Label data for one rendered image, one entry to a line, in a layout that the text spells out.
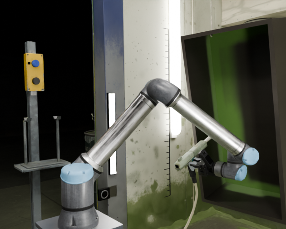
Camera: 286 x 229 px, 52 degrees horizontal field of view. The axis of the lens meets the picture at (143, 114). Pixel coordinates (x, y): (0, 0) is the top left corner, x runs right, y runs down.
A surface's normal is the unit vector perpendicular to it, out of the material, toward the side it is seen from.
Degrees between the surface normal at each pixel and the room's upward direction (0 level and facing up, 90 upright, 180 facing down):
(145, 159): 90
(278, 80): 90
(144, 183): 90
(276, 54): 90
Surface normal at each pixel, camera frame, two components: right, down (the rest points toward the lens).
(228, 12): -0.77, 0.04
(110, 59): 0.63, 0.03
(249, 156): 0.20, 0.10
